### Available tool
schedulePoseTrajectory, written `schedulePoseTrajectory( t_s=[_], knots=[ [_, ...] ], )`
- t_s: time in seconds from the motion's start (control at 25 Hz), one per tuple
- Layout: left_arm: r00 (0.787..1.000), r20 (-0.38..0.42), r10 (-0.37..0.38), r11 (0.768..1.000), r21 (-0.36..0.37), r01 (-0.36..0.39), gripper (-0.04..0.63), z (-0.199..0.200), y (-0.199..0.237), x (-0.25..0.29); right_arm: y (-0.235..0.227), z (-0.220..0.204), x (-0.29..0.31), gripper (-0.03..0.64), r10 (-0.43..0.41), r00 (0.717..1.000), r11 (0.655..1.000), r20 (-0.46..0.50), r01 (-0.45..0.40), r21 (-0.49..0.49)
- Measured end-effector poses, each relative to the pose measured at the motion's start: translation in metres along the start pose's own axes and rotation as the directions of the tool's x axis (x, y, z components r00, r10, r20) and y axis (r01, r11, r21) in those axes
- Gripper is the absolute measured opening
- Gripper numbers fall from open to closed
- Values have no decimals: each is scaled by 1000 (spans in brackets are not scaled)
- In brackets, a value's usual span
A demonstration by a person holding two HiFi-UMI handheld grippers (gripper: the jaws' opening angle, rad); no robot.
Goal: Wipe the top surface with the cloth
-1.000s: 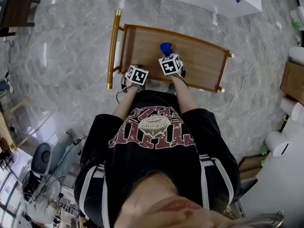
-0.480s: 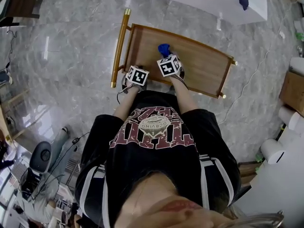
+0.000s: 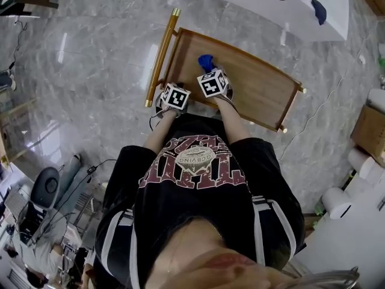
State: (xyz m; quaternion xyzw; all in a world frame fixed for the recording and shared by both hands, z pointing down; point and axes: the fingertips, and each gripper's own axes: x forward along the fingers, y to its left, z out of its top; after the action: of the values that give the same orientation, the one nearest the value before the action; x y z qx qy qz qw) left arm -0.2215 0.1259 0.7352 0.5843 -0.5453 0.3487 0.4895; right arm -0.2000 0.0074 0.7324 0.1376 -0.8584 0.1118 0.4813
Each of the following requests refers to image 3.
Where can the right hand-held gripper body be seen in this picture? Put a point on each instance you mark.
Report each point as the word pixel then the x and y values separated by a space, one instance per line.
pixel 212 84

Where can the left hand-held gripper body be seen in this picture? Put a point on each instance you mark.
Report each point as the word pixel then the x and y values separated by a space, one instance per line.
pixel 176 96

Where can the blue cloth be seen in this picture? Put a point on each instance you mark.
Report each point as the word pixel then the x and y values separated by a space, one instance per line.
pixel 206 61

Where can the wooden serving cart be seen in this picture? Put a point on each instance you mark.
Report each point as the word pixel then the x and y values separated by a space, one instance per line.
pixel 258 89

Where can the person's right forearm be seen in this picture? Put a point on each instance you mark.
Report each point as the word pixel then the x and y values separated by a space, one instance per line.
pixel 233 122

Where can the person's left forearm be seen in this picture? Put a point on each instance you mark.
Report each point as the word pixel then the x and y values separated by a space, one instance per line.
pixel 161 131

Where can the person's black printed t-shirt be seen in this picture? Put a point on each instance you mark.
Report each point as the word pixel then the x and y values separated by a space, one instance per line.
pixel 195 209

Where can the dark hand shower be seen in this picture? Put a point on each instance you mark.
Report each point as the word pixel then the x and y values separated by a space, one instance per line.
pixel 319 11

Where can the white bathtub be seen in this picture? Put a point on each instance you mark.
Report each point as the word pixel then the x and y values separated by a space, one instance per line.
pixel 331 26

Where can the office chair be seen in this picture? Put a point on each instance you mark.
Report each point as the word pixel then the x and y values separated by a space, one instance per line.
pixel 45 187

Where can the light wooden table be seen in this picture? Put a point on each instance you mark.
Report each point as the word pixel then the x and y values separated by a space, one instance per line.
pixel 15 131

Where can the closed cardboard box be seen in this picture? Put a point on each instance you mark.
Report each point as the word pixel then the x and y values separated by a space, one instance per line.
pixel 370 134

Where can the person's chin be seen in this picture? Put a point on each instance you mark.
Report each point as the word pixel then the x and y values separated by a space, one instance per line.
pixel 216 269

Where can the person's eyeglasses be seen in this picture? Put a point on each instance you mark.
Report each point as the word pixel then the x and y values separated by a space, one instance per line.
pixel 331 280

